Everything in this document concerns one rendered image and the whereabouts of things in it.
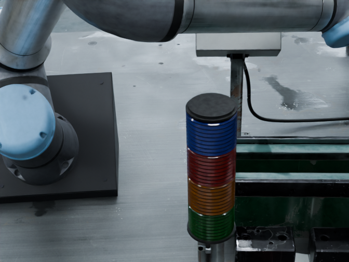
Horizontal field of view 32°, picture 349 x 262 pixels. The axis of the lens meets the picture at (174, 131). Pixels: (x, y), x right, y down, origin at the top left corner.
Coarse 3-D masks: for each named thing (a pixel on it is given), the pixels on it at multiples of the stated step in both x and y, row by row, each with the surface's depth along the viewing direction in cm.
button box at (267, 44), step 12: (204, 36) 122; (216, 36) 121; (228, 36) 121; (240, 36) 121; (252, 36) 121; (264, 36) 121; (276, 36) 121; (204, 48) 121; (216, 48) 121; (228, 48) 121; (240, 48) 121; (252, 48) 121; (264, 48) 121; (276, 48) 121
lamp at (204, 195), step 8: (192, 184) 74; (232, 184) 74; (192, 192) 75; (200, 192) 74; (208, 192) 74; (216, 192) 74; (224, 192) 74; (232, 192) 75; (192, 200) 76; (200, 200) 75; (208, 200) 74; (216, 200) 74; (224, 200) 75; (232, 200) 76; (192, 208) 77; (200, 208) 75; (208, 208) 75; (216, 208) 75; (224, 208) 75
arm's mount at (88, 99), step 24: (72, 96) 126; (96, 96) 126; (72, 120) 125; (96, 120) 125; (96, 144) 124; (0, 168) 122; (72, 168) 122; (96, 168) 122; (0, 192) 121; (24, 192) 121; (48, 192) 121; (72, 192) 121; (96, 192) 122
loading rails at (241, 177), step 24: (240, 144) 116; (264, 144) 116; (288, 144) 116; (312, 144) 115; (336, 144) 115; (240, 168) 116; (264, 168) 116; (288, 168) 115; (312, 168) 115; (336, 168) 115; (240, 192) 106; (264, 192) 106; (288, 192) 106; (312, 192) 105; (336, 192) 105; (240, 216) 109; (264, 216) 109; (288, 216) 109; (312, 216) 108; (336, 216) 108
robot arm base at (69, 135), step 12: (60, 120) 118; (72, 132) 120; (72, 144) 119; (60, 156) 116; (72, 156) 120; (12, 168) 119; (24, 168) 114; (36, 168) 114; (48, 168) 115; (60, 168) 119; (24, 180) 119; (36, 180) 118; (48, 180) 119
